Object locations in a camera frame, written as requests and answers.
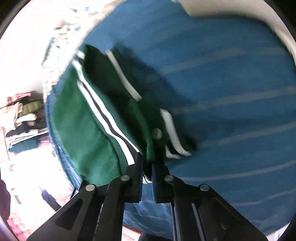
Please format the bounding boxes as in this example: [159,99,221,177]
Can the green and cream varsity jacket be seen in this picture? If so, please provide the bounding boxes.
[52,45,196,186]

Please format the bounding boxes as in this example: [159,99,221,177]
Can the cluttered clothes shelf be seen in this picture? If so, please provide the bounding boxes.
[1,91,48,154]

